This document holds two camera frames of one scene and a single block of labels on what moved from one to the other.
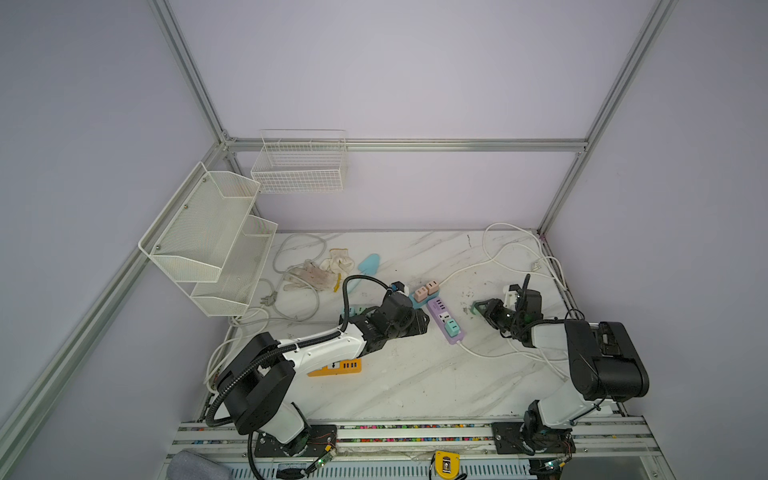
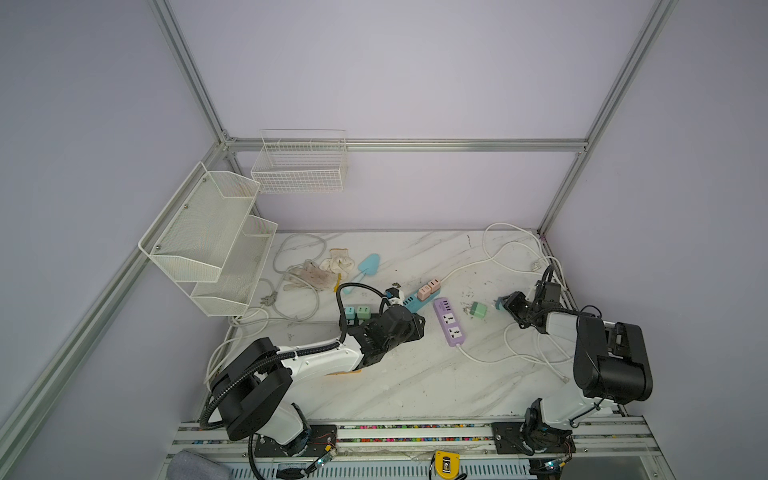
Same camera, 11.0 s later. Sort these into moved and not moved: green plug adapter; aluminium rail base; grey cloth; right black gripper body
Moved: right black gripper body
Not moved: aluminium rail base; grey cloth; green plug adapter
